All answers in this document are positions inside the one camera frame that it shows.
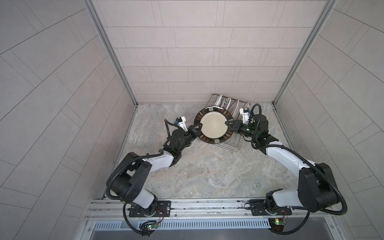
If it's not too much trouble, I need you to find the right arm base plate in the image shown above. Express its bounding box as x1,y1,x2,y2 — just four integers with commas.
244,199,292,216

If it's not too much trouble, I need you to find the left circuit board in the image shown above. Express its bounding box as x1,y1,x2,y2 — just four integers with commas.
140,221,158,233

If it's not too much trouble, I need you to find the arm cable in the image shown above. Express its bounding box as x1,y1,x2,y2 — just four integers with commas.
268,209,311,235
122,202,151,237

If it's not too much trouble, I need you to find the dark rimmed beige plate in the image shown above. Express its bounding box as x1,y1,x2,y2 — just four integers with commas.
194,106,233,145

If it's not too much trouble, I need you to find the white red-pattern plate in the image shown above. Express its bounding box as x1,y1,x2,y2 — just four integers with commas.
232,99,240,119

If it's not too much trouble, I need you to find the blue striped white plate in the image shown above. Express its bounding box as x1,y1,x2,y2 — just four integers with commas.
223,97,232,110

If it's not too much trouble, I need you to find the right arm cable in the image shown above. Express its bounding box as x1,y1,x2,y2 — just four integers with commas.
268,209,311,235

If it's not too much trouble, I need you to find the wire dish rack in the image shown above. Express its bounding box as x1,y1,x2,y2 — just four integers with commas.
206,93,251,153

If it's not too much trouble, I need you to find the circuit board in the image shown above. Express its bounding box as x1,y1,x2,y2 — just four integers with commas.
140,221,158,233
268,218,287,233

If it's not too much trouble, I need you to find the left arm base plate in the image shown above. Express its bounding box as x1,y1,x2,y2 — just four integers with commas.
129,201,172,218

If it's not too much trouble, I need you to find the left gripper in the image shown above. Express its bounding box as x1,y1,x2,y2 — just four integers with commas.
175,124,202,155

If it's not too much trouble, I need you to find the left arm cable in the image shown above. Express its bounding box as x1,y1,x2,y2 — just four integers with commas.
122,202,151,237

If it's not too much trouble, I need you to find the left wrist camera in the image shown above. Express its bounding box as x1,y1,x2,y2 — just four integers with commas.
175,116,188,132

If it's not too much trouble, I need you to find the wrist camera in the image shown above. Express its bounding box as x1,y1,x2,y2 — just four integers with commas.
175,116,188,132
240,108,252,125

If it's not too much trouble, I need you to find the right circuit board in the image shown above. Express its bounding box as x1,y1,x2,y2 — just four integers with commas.
268,218,287,233

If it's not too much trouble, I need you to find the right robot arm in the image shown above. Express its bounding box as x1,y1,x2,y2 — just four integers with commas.
225,115,348,216

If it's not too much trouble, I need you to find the red rimmed text plate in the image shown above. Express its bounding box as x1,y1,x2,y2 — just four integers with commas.
240,102,250,115

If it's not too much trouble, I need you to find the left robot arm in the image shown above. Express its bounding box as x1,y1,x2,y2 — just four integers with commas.
106,121,203,216

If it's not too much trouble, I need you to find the watermelon pattern plate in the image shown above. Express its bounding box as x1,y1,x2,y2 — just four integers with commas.
214,95,223,107

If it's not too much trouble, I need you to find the aluminium mounting rail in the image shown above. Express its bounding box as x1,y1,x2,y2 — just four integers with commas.
83,196,335,222

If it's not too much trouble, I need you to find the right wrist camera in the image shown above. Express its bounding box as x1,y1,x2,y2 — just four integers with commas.
240,108,252,125

